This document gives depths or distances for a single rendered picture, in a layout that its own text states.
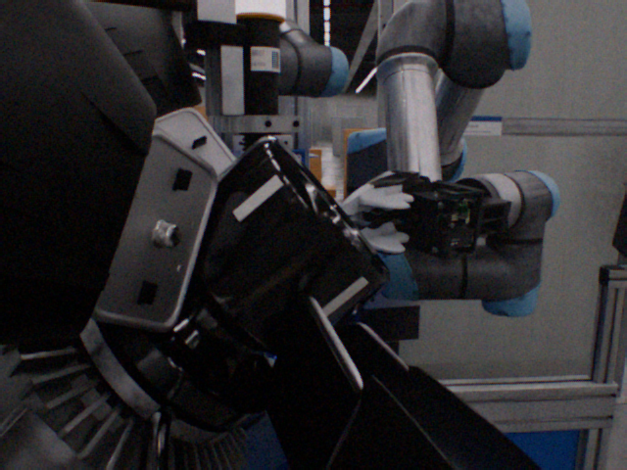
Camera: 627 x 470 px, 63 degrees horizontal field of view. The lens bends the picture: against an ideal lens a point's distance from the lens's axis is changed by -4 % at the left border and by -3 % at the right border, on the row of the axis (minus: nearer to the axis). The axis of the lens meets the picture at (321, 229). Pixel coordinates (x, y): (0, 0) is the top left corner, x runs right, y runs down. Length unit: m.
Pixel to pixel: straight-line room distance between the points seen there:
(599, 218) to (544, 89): 0.63
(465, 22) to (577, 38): 1.68
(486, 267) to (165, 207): 0.52
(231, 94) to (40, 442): 0.25
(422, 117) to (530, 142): 1.66
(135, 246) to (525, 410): 0.79
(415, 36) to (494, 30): 0.12
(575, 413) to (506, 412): 0.12
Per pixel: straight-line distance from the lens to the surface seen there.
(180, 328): 0.30
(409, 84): 0.80
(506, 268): 0.72
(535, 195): 0.71
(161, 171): 0.25
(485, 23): 0.87
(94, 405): 0.30
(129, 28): 0.43
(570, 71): 2.49
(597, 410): 1.01
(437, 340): 2.48
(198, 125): 0.38
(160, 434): 0.29
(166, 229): 0.25
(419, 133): 0.76
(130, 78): 0.24
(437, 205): 0.55
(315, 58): 0.75
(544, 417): 0.97
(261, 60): 0.41
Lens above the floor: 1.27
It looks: 11 degrees down
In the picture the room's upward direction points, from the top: straight up
